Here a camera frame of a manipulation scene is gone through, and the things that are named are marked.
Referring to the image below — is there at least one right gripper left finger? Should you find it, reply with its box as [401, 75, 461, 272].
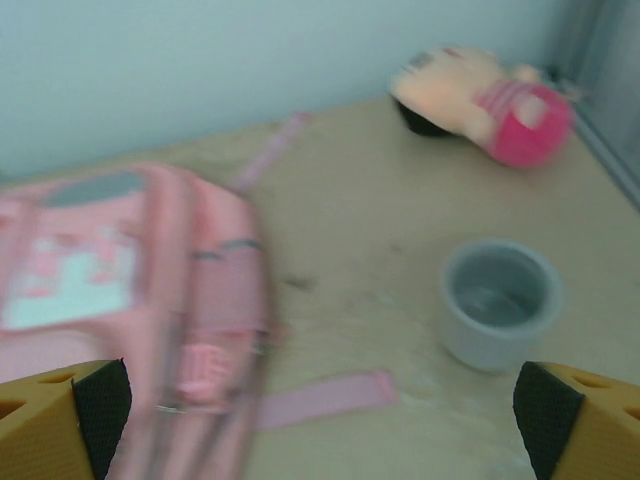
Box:
[0, 357, 133, 480]

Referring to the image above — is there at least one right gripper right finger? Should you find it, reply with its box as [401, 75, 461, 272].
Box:
[513, 360, 640, 480]

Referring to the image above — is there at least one pink school backpack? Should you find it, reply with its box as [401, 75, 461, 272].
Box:
[0, 112, 401, 480]

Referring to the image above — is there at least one grey cup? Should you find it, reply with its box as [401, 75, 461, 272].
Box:
[438, 238, 567, 374]

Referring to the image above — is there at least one aluminium table border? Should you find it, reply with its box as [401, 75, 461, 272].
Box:
[569, 99, 640, 212]

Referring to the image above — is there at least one plush doll with pink body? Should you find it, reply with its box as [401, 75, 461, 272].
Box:
[389, 45, 576, 171]

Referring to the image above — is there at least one aluminium frame post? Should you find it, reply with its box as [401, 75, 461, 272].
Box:
[547, 0, 640, 132]

